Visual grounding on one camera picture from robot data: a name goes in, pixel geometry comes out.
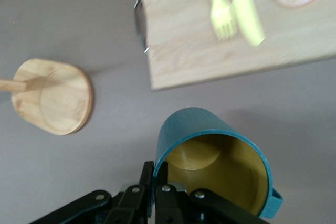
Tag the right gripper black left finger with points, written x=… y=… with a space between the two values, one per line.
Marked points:
x=131 y=203

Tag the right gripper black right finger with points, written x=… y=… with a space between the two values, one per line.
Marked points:
x=170 y=208

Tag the teal cup with yellow inside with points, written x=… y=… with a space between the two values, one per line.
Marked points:
x=189 y=124

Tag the wooden cup rack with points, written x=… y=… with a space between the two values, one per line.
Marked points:
x=65 y=98

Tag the brown table mat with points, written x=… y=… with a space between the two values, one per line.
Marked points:
x=78 y=176

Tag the bamboo cutting board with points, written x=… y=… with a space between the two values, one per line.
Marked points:
x=183 y=51

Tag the yellow plastic fork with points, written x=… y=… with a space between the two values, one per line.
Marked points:
x=221 y=14

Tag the yellow plastic knife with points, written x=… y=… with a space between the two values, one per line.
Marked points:
x=246 y=11

